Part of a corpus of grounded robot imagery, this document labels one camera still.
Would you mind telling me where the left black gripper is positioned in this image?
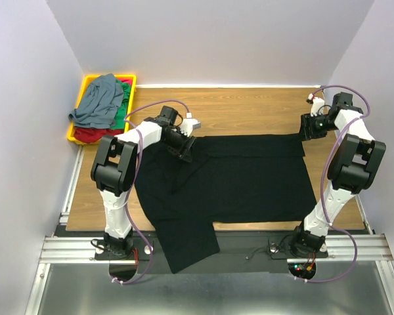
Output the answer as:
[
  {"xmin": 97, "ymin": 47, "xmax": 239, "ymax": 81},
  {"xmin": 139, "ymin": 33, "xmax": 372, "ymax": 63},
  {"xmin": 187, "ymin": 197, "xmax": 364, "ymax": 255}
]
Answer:
[{"xmin": 163, "ymin": 128, "xmax": 197, "ymax": 163}]

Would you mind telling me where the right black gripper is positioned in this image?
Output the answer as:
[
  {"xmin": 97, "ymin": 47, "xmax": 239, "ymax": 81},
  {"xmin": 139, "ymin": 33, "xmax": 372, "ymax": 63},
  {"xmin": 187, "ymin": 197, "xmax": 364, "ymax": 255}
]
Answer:
[{"xmin": 295, "ymin": 112, "xmax": 338, "ymax": 141}]

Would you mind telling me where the black t shirt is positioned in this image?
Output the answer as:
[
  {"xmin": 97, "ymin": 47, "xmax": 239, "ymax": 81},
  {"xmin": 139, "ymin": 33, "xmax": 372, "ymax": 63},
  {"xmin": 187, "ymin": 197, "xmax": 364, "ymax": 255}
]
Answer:
[{"xmin": 135, "ymin": 134, "xmax": 317, "ymax": 273}]

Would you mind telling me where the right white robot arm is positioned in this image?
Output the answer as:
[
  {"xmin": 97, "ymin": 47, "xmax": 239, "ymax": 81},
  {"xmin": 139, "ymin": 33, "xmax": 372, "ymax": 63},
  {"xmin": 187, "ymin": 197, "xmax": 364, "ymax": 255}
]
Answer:
[{"xmin": 289, "ymin": 92, "xmax": 386, "ymax": 257}]

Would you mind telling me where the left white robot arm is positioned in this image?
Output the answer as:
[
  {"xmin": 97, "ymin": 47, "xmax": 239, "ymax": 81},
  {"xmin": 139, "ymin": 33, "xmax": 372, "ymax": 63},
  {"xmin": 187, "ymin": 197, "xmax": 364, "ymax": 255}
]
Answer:
[{"xmin": 91, "ymin": 106, "xmax": 201, "ymax": 259}]

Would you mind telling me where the green t shirt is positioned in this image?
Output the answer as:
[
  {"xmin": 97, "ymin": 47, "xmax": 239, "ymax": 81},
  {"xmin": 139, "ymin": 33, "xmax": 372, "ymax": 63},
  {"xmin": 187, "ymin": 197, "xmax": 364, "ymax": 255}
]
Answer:
[{"xmin": 110, "ymin": 80, "xmax": 131, "ymax": 129}]

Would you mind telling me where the grey blue t shirt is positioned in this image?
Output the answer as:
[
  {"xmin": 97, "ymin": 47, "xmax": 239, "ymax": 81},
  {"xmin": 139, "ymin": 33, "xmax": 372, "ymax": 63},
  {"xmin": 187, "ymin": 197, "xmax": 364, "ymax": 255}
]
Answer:
[{"xmin": 68, "ymin": 73, "xmax": 124, "ymax": 129}]

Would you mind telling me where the red t shirt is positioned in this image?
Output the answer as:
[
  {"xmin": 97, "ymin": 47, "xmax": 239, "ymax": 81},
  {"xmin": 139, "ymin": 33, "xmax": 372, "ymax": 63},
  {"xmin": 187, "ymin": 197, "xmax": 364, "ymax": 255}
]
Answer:
[{"xmin": 67, "ymin": 74, "xmax": 137, "ymax": 145}]

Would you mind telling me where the yellow plastic bin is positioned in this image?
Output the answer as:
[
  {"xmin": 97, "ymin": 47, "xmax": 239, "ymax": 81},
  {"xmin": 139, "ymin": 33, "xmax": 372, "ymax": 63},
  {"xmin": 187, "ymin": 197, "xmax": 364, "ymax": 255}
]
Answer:
[{"xmin": 67, "ymin": 73, "xmax": 136, "ymax": 145}]

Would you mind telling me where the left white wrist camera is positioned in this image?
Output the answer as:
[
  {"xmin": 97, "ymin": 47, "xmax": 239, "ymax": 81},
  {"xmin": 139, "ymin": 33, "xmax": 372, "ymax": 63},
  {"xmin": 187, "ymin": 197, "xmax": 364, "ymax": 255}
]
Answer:
[{"xmin": 178, "ymin": 112, "xmax": 201, "ymax": 137}]

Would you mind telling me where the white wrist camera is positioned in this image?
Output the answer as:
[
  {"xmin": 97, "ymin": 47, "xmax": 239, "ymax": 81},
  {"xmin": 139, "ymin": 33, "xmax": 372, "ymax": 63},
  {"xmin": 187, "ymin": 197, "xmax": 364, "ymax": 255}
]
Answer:
[
  {"xmin": 306, "ymin": 93, "xmax": 325, "ymax": 117},
  {"xmin": 178, "ymin": 112, "xmax": 201, "ymax": 137}
]

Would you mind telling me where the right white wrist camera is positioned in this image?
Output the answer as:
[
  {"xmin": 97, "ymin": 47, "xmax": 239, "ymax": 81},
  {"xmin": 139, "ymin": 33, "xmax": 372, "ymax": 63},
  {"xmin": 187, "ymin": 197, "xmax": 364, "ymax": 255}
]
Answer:
[{"xmin": 306, "ymin": 93, "xmax": 325, "ymax": 117}]

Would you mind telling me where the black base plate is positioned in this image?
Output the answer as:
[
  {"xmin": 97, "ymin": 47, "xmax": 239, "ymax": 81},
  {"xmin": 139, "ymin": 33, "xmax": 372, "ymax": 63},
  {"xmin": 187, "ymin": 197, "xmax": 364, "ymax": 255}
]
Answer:
[{"xmin": 91, "ymin": 231, "xmax": 328, "ymax": 274}]

